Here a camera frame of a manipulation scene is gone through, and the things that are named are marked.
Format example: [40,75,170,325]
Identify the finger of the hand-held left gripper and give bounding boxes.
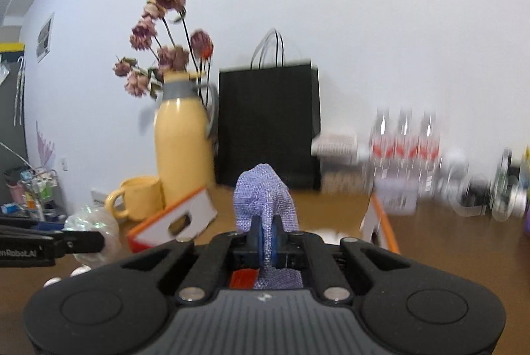
[54,230,105,257]
[0,215,63,233]

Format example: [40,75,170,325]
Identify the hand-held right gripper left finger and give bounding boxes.
[120,216,262,303]

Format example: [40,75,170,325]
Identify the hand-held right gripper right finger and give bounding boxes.
[271,215,410,303]

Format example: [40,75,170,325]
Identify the clear plastic wrap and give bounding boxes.
[64,205,121,268]

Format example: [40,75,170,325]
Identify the purple woven pouch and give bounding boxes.
[233,163,303,290]

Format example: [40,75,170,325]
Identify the red cardboard box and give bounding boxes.
[128,185,400,290]

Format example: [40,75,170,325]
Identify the metal storage cart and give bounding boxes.
[3,167,67,221]

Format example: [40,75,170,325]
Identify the yellow mug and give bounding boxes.
[105,176,165,222]

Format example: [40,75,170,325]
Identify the clear plastic container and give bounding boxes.
[321,156,373,194]

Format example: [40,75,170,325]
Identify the dark grey board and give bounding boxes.
[0,42,29,174]

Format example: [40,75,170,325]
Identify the yellow thermos jug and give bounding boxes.
[141,70,219,211]

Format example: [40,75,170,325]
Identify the white flat box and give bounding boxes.
[311,131,359,157]

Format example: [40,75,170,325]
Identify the black paper bag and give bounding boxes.
[217,28,321,190]

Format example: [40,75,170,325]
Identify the grey tin box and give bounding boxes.
[375,177,418,214]

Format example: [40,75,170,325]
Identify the clear water bottle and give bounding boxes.
[370,109,394,182]
[416,111,440,196]
[393,109,417,182]

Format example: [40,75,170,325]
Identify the white desk fan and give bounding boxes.
[440,148,470,198]

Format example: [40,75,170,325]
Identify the dried pink flowers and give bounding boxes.
[113,0,215,99]

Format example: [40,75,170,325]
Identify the dark small bottle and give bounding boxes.
[499,148,518,190]

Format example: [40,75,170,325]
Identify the purple wall sticker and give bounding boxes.
[35,121,56,169]

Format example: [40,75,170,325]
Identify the wall picture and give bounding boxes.
[36,12,55,63]

